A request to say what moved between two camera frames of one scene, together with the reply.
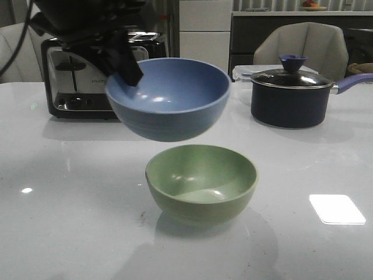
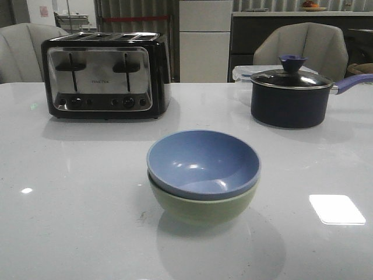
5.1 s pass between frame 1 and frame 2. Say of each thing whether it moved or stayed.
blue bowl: moved
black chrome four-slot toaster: stayed
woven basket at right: stayed
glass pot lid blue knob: stayed
